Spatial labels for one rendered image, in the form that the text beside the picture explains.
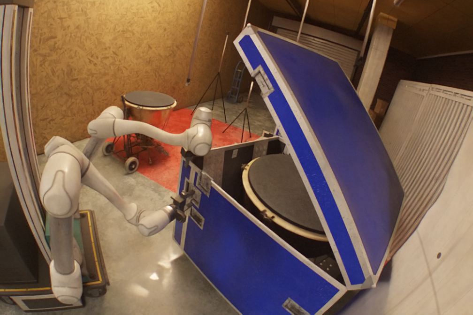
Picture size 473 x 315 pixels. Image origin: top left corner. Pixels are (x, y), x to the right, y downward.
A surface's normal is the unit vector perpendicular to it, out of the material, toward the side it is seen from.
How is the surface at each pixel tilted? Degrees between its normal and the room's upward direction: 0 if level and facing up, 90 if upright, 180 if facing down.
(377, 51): 90
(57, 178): 19
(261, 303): 90
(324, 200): 90
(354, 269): 90
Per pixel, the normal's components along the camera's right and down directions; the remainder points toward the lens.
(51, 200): 0.52, 0.36
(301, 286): -0.71, 0.12
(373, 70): -0.41, 0.27
